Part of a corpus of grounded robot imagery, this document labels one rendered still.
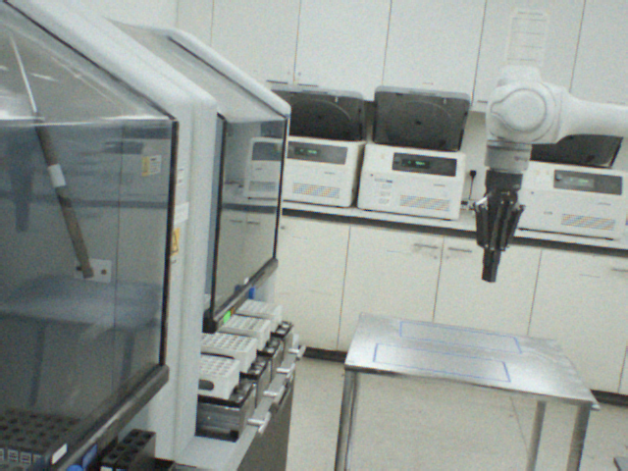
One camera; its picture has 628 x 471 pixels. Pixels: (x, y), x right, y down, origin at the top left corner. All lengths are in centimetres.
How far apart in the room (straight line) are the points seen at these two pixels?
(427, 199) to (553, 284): 81
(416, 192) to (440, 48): 83
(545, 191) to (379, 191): 87
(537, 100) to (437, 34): 276
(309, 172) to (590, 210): 149
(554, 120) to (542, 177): 250
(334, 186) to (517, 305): 118
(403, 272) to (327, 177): 67
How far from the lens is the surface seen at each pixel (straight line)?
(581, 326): 389
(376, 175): 366
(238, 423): 147
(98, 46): 114
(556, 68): 399
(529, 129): 121
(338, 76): 396
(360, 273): 374
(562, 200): 373
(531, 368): 189
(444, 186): 366
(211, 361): 154
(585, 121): 129
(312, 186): 370
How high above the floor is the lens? 144
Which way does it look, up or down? 11 degrees down
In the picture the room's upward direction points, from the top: 6 degrees clockwise
